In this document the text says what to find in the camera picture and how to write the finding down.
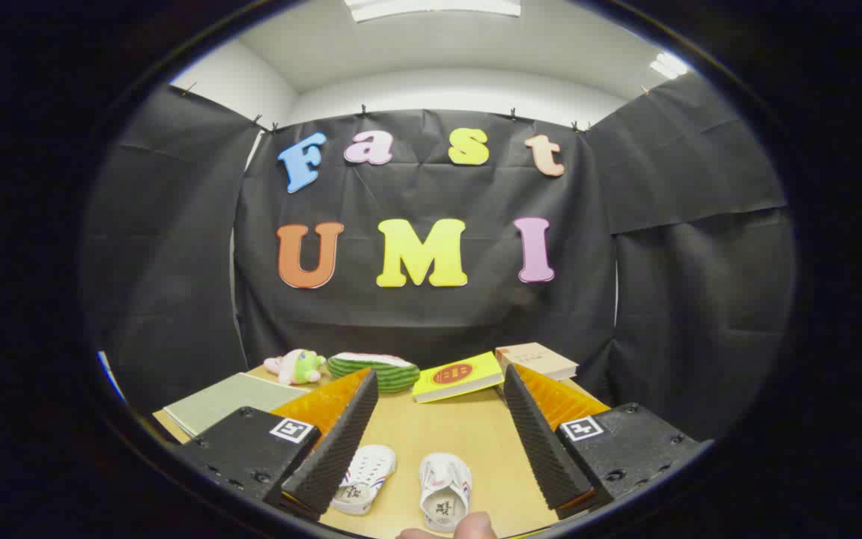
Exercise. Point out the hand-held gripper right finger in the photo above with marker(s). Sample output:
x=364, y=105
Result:
x=543, y=449

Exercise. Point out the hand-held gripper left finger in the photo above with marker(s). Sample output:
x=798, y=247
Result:
x=341, y=449

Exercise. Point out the white shoe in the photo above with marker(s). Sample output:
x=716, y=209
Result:
x=442, y=479
x=367, y=471

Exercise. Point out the beige fabric storage box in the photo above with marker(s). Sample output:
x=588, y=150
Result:
x=228, y=400

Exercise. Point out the watermelon slice plush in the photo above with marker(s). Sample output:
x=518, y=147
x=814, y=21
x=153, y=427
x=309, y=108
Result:
x=382, y=372

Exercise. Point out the beige book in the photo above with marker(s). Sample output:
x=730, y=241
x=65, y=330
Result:
x=535, y=358

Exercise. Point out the pink green plush toy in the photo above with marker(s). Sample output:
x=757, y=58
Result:
x=299, y=367

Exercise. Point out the yellow book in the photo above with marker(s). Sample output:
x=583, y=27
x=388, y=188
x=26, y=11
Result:
x=460, y=374

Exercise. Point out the small ceiling light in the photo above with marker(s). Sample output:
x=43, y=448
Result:
x=669, y=65

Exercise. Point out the long ceiling light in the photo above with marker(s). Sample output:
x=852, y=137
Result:
x=434, y=7

